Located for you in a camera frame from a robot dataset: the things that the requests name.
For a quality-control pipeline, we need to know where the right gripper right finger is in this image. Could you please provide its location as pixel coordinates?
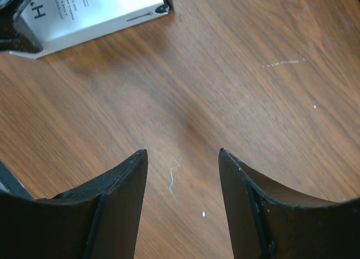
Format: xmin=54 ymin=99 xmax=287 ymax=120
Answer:
xmin=218 ymin=149 xmax=359 ymax=258

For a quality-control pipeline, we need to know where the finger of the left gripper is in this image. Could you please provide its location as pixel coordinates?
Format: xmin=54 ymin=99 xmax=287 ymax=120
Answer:
xmin=1 ymin=0 xmax=43 ymax=53

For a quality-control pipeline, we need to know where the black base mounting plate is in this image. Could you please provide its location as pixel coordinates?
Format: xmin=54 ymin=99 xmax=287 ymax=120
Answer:
xmin=0 ymin=162 xmax=33 ymax=200

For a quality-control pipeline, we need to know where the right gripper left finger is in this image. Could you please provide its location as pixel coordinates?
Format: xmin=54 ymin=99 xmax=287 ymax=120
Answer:
xmin=1 ymin=149 xmax=148 ymax=258

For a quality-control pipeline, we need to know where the white small box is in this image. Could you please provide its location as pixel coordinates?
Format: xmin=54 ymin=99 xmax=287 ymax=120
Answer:
xmin=10 ymin=0 xmax=173 ymax=58

